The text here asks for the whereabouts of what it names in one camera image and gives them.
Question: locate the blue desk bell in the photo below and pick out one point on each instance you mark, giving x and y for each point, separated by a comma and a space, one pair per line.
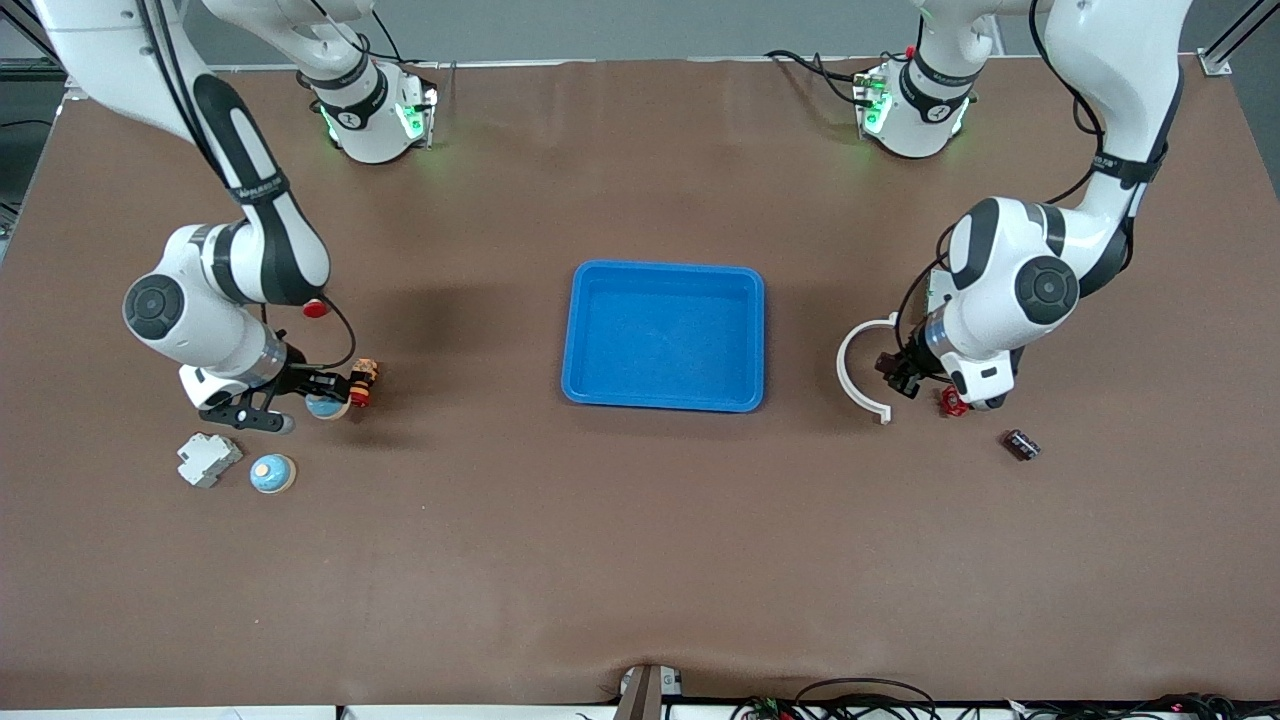
327, 408
272, 473

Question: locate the black capacitor block silver tops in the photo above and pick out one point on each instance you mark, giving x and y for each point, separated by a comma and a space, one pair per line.
1021, 445

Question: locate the aluminium frame profile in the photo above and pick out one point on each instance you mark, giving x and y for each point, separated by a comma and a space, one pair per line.
1215, 62
78, 90

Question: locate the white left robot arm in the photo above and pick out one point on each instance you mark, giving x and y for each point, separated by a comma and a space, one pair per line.
990, 280

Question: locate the white table edge strip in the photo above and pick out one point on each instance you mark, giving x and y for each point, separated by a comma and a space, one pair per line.
150, 714

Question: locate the blue plastic tray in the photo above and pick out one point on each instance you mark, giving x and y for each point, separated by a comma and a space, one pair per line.
665, 340

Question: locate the metal table edge bracket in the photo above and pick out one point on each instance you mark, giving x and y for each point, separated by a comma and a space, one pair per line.
640, 695

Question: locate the brass valve red handwheel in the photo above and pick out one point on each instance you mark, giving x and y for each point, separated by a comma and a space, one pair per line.
953, 402

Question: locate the red emergency button orange base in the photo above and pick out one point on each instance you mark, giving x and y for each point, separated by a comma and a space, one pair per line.
362, 385

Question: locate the red push button black base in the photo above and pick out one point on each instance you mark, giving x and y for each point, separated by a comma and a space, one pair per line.
316, 309

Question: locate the white circuit breaker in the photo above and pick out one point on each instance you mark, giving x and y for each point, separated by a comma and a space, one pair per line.
208, 460

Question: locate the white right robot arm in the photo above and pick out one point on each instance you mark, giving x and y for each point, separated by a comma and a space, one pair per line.
200, 300

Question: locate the white curved pipe clamp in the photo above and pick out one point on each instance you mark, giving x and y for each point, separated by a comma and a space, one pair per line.
845, 375

